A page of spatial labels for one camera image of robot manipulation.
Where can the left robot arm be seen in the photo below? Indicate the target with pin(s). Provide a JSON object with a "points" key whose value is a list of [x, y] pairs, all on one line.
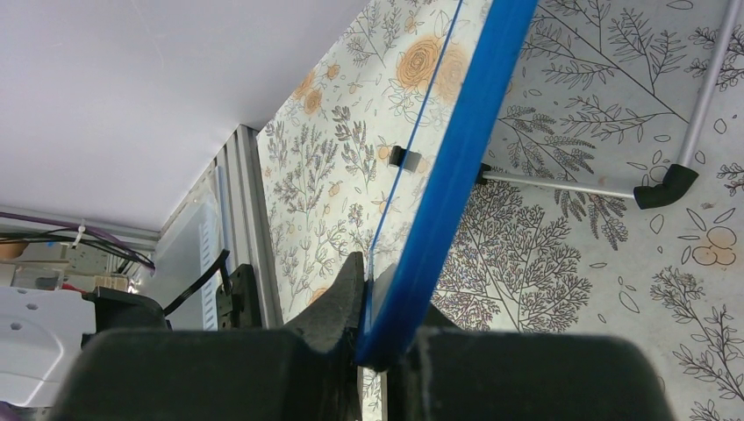
{"points": [[44, 331]]}

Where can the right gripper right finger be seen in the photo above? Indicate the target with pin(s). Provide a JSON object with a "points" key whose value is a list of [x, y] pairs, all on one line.
{"points": [[453, 374]]}

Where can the floral table mat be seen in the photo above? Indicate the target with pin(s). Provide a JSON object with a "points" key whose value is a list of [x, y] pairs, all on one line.
{"points": [[603, 94]]}

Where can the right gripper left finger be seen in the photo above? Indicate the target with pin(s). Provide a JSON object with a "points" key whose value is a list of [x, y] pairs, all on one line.
{"points": [[303, 370]]}

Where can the blue framed whiteboard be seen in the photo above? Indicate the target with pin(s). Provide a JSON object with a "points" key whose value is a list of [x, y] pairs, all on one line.
{"points": [[395, 309]]}

